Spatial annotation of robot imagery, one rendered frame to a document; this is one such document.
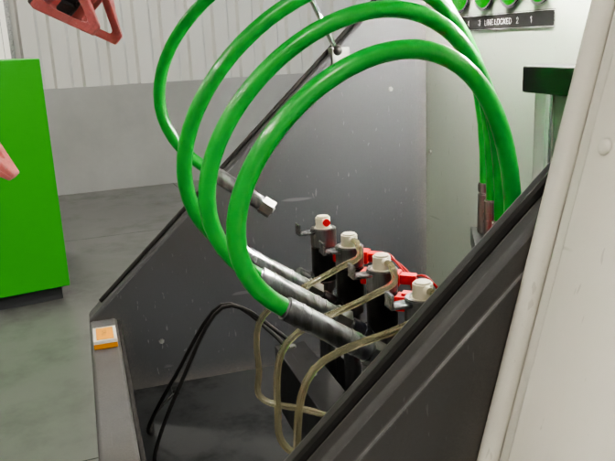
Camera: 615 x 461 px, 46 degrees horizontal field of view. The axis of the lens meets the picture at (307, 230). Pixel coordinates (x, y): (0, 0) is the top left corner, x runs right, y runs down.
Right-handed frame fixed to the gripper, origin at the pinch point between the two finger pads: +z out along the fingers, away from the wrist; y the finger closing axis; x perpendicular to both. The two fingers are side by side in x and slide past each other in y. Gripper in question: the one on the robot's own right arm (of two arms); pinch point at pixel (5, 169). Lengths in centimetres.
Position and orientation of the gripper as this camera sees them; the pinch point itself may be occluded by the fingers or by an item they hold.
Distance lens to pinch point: 61.2
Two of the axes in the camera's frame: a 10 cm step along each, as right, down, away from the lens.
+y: 6.9, -7.1, -1.4
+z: 7.2, 6.6, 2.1
